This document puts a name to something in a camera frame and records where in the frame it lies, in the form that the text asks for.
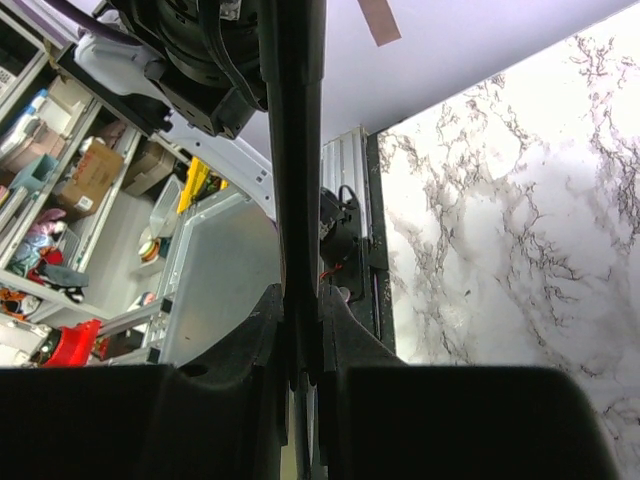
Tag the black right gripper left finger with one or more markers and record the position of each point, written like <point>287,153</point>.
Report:
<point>220,416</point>

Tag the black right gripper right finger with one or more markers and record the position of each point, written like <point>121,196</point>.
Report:
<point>380,418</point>

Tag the pink folding umbrella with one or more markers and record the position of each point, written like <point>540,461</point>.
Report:
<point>292,41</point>

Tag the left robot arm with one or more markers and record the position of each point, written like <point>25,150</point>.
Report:
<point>197,62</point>

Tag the red robot toy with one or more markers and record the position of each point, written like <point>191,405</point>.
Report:
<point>75,345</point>

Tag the yellow storage bin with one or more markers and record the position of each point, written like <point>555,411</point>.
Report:
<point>202,182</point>

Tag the cardboard box on shelf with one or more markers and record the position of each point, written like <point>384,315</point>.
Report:
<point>81,192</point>

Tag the metal storage shelf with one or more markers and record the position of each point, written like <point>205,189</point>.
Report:
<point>24,208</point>

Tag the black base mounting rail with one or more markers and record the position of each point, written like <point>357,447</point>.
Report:
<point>353,242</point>

